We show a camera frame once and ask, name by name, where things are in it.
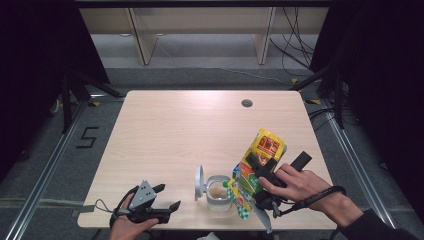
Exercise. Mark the yellow pouch with green cap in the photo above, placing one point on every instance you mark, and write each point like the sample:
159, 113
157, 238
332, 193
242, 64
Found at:
266, 143

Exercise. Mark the white object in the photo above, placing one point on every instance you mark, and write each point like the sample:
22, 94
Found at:
208, 237

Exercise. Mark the short aluminium floor rail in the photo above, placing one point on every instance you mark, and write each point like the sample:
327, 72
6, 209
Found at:
106, 97

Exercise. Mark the beige floor strip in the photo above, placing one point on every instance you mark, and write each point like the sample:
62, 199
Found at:
33, 201

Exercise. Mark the person's right hand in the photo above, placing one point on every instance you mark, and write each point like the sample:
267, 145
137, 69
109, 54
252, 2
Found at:
300, 185

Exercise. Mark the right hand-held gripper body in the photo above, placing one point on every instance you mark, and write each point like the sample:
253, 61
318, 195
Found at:
266, 201

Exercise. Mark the beige powder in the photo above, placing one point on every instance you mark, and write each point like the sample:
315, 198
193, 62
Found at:
218, 192

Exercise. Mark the black curtain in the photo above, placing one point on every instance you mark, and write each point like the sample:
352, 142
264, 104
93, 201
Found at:
383, 83
30, 66

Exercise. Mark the grey tape piece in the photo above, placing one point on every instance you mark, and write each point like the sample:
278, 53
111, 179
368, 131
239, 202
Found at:
85, 210

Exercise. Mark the yellow tape piece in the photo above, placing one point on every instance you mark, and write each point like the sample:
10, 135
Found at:
312, 101
96, 103
294, 80

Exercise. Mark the black metal stand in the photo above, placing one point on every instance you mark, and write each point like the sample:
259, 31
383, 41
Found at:
339, 100
66, 106

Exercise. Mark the clear container with white lid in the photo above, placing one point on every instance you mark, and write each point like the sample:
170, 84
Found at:
199, 181

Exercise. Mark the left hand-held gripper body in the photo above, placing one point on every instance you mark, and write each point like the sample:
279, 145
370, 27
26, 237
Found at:
144, 196

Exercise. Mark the person's left hand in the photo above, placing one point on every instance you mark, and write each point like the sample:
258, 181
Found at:
125, 228

